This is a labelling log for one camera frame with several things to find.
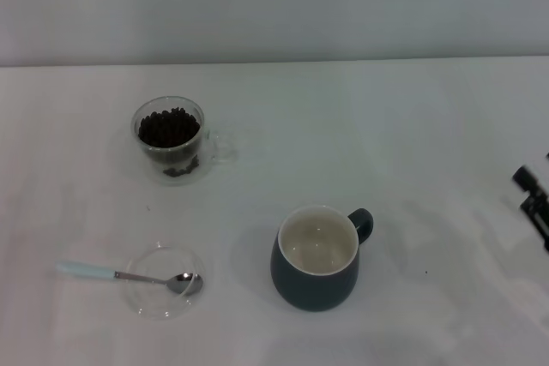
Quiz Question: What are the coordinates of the coffee bean pile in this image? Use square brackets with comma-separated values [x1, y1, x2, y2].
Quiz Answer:
[137, 106, 202, 149]

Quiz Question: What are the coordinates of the blue-handled metal spoon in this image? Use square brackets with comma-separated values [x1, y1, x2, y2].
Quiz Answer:
[55, 259, 205, 298]

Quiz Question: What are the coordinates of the clear double-wall glass cup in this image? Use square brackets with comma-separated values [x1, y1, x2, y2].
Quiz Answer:
[130, 95, 238, 188]

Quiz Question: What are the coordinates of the clear glass saucer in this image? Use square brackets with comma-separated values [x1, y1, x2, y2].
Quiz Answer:
[124, 242, 214, 321]

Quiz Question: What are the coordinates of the dark teal ceramic mug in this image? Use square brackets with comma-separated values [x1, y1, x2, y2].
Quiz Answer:
[269, 204, 375, 313]

